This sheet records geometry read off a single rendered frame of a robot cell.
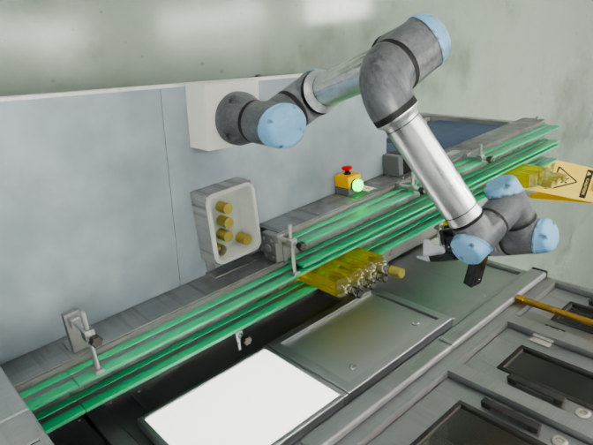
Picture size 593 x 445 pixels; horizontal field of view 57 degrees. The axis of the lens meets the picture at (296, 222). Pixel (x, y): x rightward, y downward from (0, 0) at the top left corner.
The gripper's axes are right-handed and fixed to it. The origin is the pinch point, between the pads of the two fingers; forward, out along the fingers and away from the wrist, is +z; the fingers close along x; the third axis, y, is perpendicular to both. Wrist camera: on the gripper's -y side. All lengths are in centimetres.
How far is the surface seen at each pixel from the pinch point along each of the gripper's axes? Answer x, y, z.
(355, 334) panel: 9.2, -20.2, 28.6
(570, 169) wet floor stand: -329, -34, 117
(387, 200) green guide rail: -32, 12, 38
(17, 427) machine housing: 103, 7, 4
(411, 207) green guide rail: -46, 6, 41
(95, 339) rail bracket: 80, 10, 32
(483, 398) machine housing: 7.0, -36.8, -9.9
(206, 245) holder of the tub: 35, 19, 51
